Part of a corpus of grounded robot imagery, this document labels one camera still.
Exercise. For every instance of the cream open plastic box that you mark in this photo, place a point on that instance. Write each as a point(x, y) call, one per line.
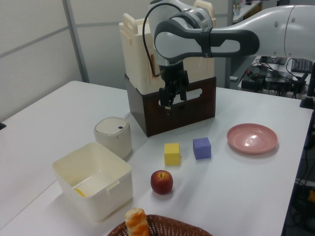
point(98, 179)

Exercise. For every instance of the yellow foam cube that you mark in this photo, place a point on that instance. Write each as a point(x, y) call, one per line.
point(172, 154)

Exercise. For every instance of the brown wicker basket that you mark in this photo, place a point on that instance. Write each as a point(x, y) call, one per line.
point(172, 227)

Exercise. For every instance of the red apple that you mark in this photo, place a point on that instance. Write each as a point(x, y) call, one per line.
point(161, 182)

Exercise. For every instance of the white grey Franka robot arm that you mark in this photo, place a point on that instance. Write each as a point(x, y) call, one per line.
point(221, 40)

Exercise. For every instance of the yellow item inside box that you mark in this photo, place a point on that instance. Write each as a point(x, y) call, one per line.
point(80, 191)

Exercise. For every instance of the white lidded canister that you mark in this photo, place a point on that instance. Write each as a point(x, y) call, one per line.
point(113, 136)

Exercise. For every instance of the bread loaf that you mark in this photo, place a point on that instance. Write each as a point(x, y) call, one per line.
point(136, 222)

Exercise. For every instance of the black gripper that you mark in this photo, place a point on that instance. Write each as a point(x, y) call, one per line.
point(173, 74)

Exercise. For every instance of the purple foam cube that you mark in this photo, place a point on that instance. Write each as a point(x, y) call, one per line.
point(202, 148)

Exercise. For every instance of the black monitor stand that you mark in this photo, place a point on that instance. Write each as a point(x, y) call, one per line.
point(310, 91)

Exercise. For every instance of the pink plate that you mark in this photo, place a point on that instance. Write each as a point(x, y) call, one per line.
point(252, 138)

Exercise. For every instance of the dark brown wooden crate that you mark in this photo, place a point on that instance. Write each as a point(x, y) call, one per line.
point(192, 108)

